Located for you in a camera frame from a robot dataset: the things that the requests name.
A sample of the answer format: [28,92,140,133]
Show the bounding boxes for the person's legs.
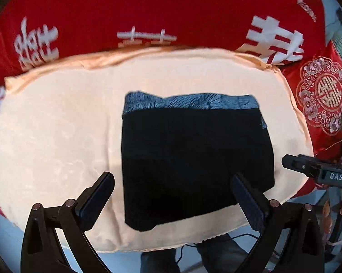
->
[140,233,249,273]

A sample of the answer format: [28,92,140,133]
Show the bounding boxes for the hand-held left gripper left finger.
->
[21,171,115,273]

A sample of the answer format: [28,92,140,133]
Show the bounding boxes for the red embroidered pillow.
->
[282,40,342,190]

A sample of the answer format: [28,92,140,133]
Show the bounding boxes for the red printed blanket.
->
[0,0,327,219]

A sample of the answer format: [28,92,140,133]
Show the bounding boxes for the black pants blue-grey waistband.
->
[120,90,276,232]

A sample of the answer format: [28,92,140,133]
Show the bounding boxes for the black cable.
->
[175,233,258,265]

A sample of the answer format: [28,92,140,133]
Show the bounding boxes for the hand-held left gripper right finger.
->
[230,173,325,273]

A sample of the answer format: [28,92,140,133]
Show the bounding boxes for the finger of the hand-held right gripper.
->
[282,154,323,178]

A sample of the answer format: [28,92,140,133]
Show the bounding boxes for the cream blanket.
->
[0,45,315,253]

